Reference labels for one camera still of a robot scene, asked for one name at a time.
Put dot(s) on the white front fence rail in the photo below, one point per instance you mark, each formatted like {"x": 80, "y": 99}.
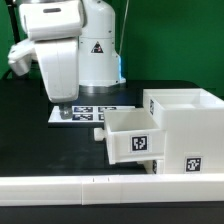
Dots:
{"x": 108, "y": 189}

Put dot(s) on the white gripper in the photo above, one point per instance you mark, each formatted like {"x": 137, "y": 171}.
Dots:
{"x": 52, "y": 28}

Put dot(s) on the white drawer box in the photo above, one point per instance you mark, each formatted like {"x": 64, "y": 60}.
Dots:
{"x": 153, "y": 166}
{"x": 131, "y": 135}

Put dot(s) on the white front drawer box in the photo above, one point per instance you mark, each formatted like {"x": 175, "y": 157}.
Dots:
{"x": 153, "y": 166}

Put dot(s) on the white marker base plate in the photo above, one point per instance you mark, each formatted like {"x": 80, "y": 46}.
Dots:
{"x": 83, "y": 114}

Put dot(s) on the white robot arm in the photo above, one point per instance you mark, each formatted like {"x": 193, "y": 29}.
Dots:
{"x": 99, "y": 63}

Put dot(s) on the black camera stand pole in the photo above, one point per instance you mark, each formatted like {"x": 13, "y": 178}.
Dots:
{"x": 11, "y": 4}

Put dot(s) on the white drawer cabinet frame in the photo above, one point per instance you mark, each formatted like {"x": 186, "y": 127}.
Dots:
{"x": 193, "y": 120}

